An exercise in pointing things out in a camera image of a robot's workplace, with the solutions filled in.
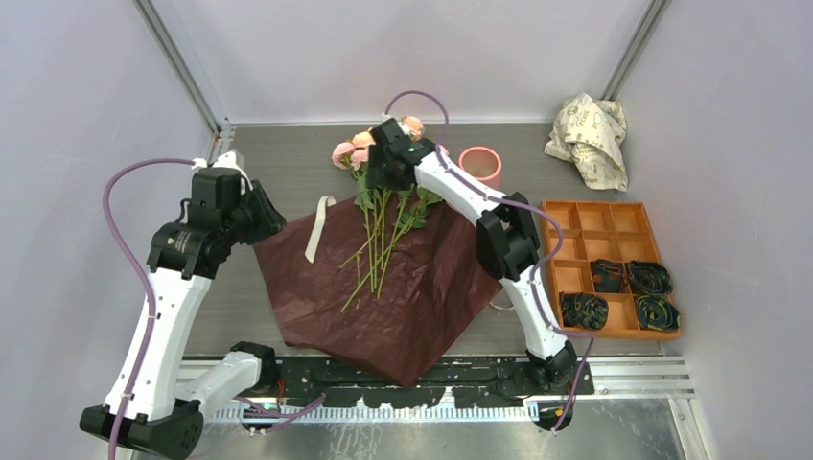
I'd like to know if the short cream ribbon strip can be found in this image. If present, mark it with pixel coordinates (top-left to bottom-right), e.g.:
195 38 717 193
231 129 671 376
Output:
304 195 337 264

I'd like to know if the dark red wrapping paper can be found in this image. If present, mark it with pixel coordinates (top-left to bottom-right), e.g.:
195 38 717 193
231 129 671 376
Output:
253 199 501 386

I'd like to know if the cream printed ribbon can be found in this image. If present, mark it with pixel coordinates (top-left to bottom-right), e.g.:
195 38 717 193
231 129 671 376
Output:
489 299 515 311

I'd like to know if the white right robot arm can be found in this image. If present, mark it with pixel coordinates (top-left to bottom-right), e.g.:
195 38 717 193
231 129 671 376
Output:
367 118 583 394

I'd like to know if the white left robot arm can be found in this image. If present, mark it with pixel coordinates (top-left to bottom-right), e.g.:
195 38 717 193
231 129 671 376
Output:
80 163 286 459

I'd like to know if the pink cylindrical vase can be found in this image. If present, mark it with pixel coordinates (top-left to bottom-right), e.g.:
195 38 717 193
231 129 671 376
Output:
458 147 502 190

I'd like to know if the orange wooden compartment tray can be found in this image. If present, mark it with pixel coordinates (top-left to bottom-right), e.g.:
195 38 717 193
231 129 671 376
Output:
541 199 682 340

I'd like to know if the rolled dark tie, green pattern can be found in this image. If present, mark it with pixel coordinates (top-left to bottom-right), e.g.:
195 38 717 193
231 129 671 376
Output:
559 292 609 331

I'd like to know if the rolled dark tie, brown pattern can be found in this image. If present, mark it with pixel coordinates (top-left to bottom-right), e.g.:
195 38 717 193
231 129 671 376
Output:
590 259 627 293

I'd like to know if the rolled dark patterned tie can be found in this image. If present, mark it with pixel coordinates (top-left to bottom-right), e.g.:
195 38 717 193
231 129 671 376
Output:
625 260 673 295

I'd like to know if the rolled dark tie, yellow pattern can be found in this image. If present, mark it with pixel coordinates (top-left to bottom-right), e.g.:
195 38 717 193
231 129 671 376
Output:
635 294 681 333

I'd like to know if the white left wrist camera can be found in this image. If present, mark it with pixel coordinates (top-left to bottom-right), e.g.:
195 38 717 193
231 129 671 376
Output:
191 149 253 194

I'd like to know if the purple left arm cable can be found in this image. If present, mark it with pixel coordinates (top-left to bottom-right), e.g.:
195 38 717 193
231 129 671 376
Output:
101 157 326 460

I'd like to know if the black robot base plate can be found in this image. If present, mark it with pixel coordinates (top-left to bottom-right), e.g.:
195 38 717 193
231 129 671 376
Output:
241 356 570 409

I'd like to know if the aluminium frame rail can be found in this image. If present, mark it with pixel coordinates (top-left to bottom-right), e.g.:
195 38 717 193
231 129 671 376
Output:
117 358 697 424

